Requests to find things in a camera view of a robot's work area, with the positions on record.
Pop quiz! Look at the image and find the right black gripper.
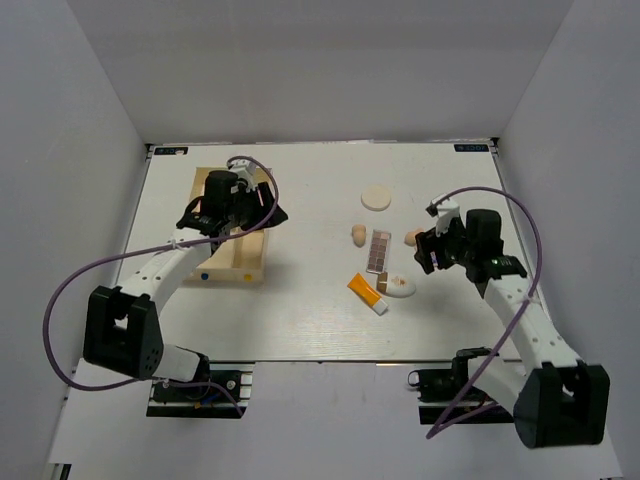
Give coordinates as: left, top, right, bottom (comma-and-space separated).
414, 213, 475, 274

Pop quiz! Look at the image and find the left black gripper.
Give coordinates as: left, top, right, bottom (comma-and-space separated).
225, 181, 289, 231

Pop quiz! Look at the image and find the beige makeup sponge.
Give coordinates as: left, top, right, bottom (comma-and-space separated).
404, 228, 424, 247
351, 224, 367, 248

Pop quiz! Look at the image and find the white oval sunscreen bottle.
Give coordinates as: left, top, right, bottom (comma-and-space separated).
376, 272, 416, 298

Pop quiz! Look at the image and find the round cream powder puff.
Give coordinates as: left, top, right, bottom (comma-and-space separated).
360, 185, 392, 212

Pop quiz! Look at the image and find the orange cream tube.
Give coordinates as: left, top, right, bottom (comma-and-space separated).
348, 273, 388, 316

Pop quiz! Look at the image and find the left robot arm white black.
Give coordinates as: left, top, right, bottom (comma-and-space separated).
83, 169, 288, 399

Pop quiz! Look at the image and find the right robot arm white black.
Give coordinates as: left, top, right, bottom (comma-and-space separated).
408, 202, 610, 449

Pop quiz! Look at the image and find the wooden organizer tray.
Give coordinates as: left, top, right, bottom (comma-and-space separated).
180, 166, 274, 286

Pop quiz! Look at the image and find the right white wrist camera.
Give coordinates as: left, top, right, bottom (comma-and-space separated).
426, 194, 460, 236

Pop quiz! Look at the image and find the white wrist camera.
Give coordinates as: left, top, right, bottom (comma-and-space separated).
227, 156, 257, 191
426, 194, 460, 236

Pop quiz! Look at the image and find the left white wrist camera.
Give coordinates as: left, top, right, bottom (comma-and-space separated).
227, 156, 257, 191

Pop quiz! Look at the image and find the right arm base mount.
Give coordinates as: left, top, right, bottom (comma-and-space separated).
407, 347, 526, 426

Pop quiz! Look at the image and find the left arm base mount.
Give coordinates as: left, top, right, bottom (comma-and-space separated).
146, 362, 255, 419

